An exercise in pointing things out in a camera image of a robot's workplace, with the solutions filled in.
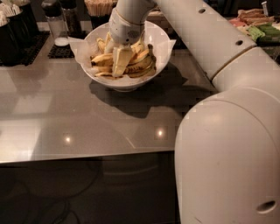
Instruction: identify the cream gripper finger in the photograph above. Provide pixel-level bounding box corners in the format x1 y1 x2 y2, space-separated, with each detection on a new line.
104 32 115 53
112 45 133 78

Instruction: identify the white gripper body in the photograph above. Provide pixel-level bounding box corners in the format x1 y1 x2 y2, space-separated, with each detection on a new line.
108 8 145 45

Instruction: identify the long front spotted banana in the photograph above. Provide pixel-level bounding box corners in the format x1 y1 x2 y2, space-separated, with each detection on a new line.
91 53 113 67

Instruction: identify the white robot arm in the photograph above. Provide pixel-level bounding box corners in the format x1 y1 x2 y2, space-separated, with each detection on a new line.
109 0 280 224

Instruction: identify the upper left spotted banana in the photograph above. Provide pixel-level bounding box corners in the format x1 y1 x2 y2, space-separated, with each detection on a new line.
96 38 106 53

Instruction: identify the white ceramic bowl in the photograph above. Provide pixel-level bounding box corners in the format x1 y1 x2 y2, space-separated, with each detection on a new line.
78 20 172 93

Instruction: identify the upright back banana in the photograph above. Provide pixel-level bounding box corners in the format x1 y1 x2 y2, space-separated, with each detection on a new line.
131 36 144 53

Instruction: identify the bottom small banana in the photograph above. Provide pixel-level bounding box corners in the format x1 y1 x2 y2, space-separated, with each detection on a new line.
94 72 113 77

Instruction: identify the right curved yellow banana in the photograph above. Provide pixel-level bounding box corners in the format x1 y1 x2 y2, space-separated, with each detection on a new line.
124 44 156 74

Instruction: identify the white paper bowl liner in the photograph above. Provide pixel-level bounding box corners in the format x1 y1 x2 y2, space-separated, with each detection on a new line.
67 20 177 88

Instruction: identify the wooden stir sticks cup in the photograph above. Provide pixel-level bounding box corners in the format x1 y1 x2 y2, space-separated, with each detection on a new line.
84 0 115 29

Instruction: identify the brown napkin dispenser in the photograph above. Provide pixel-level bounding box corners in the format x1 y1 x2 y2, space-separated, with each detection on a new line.
147 10 166 26

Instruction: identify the black rubber mat small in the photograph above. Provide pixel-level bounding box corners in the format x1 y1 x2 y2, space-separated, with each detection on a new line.
48 33 74 59

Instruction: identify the dark pepper shaker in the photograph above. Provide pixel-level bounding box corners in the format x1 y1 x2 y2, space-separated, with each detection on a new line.
59 0 82 38

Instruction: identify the glass sugar shaker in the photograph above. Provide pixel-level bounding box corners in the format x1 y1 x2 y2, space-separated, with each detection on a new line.
41 0 69 47

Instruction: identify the black canister back left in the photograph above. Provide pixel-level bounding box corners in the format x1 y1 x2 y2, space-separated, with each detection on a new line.
9 3 39 47

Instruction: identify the black canister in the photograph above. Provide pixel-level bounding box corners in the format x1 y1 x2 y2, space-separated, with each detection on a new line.
9 3 39 47
0 11 22 66

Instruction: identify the black canister front left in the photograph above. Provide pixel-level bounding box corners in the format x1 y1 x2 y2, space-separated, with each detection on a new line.
0 11 22 66

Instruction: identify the black wire condiment rack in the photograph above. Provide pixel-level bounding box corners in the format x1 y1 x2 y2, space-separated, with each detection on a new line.
256 38 280 65

